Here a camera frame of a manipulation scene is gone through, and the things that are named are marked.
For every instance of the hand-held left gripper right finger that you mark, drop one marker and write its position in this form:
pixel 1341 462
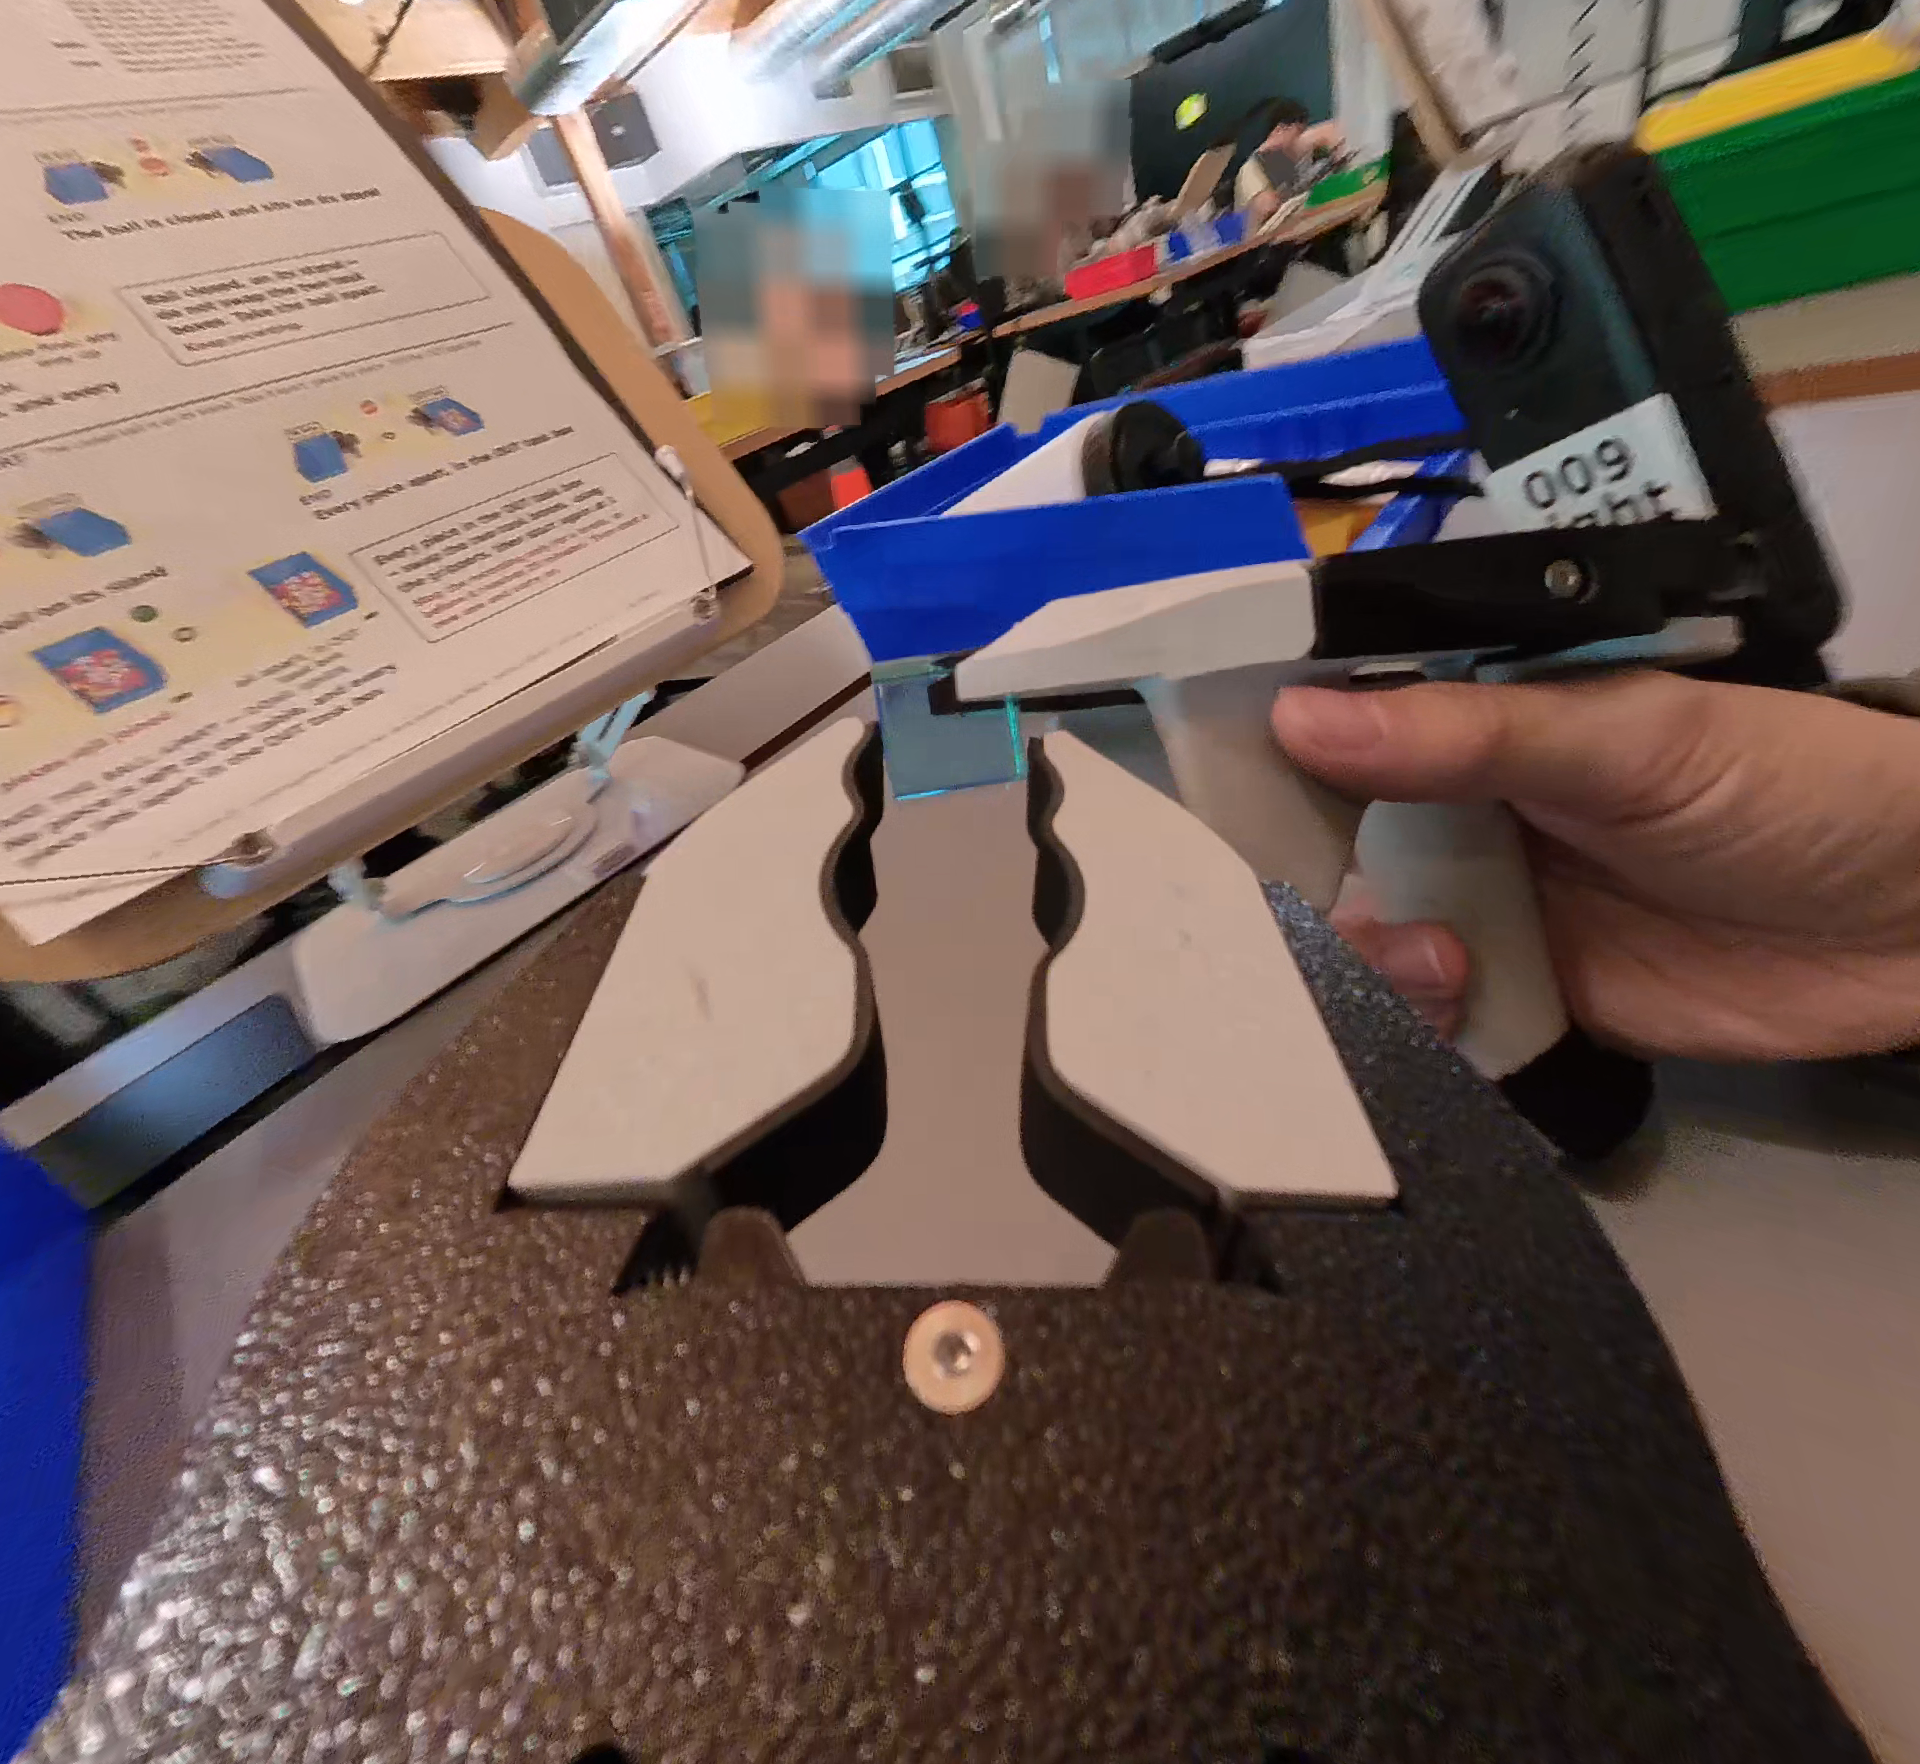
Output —
pixel 1201 1014

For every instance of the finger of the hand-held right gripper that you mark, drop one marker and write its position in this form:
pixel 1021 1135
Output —
pixel 1170 633

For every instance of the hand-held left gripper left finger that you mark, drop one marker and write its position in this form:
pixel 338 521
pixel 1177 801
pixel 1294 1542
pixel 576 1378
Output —
pixel 691 999

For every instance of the blue plastic bin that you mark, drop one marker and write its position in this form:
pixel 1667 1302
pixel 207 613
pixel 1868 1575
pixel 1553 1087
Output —
pixel 1051 565
pixel 38 1419

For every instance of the clear glass cube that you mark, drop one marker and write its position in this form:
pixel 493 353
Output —
pixel 952 745

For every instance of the person's right hand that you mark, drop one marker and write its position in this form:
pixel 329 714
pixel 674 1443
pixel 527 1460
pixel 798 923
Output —
pixel 1725 865

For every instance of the white bottle black cap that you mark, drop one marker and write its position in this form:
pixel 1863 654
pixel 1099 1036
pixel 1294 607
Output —
pixel 1051 466

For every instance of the green plastic bin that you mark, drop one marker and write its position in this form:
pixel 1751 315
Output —
pixel 1801 204

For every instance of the grey topped table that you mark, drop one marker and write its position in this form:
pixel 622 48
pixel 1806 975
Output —
pixel 1845 392

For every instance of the small green bin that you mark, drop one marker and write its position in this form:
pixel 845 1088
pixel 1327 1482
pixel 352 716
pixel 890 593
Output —
pixel 1347 183

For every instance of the orange crate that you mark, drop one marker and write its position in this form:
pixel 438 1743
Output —
pixel 956 422

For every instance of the yellow plastic bin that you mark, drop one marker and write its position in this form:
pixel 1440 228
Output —
pixel 1771 92
pixel 729 417

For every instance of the orange traffic cone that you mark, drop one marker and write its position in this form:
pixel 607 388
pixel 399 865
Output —
pixel 850 486

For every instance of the small red bin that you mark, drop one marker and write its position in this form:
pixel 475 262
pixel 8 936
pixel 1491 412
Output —
pixel 1113 275

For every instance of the small blue bin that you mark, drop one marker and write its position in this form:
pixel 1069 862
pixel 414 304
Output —
pixel 1208 239

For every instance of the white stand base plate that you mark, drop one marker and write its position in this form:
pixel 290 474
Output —
pixel 1334 325
pixel 494 878

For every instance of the black wall monitor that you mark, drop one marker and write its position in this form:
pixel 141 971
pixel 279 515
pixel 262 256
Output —
pixel 1244 69

